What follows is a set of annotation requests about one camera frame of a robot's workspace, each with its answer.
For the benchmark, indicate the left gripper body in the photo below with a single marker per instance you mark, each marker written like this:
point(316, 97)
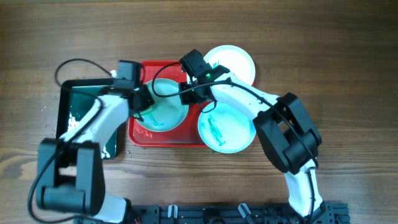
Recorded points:
point(143, 100)

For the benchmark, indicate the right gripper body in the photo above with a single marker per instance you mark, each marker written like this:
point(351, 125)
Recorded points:
point(193, 98)

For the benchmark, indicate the pale green plate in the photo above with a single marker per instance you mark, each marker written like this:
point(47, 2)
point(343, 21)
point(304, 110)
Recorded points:
point(165, 114)
point(225, 129)

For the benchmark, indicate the white plate with stain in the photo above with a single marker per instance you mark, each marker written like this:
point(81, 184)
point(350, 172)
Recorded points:
point(237, 60)

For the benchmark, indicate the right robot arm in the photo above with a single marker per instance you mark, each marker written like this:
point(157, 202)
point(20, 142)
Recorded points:
point(288, 136)

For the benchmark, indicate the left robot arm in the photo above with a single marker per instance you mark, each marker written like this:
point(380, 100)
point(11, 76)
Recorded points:
point(70, 175)

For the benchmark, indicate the red plastic tray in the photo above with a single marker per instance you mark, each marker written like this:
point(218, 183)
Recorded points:
point(185, 134)

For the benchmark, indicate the black water tray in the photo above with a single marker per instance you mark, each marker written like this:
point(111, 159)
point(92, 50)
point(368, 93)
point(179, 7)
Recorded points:
point(73, 107)

